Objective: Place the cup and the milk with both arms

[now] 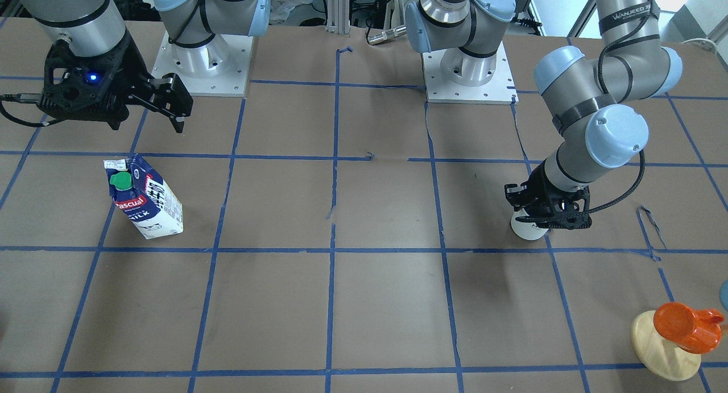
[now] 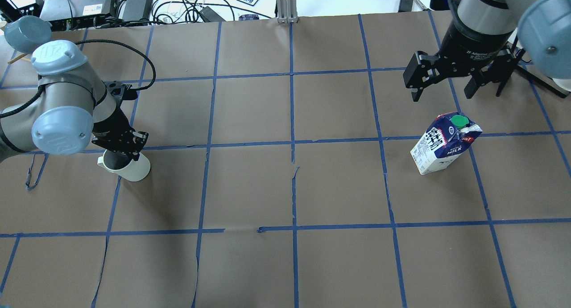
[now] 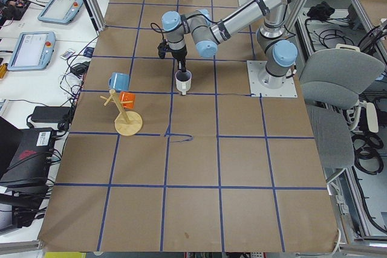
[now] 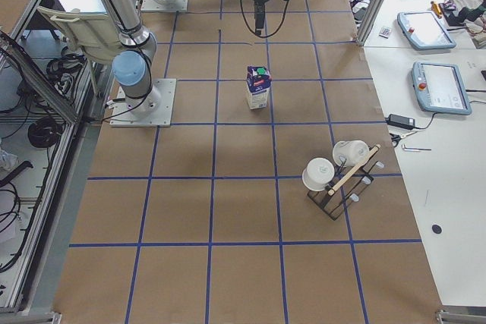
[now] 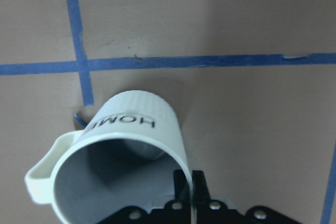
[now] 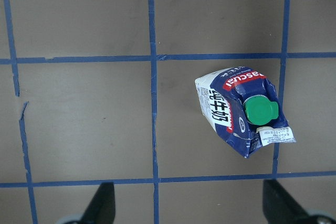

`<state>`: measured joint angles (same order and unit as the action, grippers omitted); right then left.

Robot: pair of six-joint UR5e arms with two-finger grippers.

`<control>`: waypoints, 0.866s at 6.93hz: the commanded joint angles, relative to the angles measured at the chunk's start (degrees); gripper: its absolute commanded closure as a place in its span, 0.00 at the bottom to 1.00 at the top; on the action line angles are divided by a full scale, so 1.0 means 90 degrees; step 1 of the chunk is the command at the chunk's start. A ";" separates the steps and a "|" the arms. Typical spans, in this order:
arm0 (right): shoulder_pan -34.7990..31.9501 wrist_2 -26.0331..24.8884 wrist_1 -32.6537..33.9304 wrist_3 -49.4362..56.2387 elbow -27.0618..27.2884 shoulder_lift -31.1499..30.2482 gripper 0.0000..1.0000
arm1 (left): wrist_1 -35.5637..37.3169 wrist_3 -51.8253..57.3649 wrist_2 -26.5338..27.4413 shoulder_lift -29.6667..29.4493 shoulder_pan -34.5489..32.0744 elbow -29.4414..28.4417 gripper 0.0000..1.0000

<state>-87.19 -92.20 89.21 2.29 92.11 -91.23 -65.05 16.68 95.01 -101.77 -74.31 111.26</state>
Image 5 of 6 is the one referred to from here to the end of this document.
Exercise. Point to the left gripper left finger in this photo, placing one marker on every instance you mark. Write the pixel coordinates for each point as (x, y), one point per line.
(177, 210)

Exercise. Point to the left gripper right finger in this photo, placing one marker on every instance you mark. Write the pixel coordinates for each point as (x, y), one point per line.
(209, 210)

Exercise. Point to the white mug grey inside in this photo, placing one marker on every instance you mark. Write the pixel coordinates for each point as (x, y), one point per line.
(125, 156)

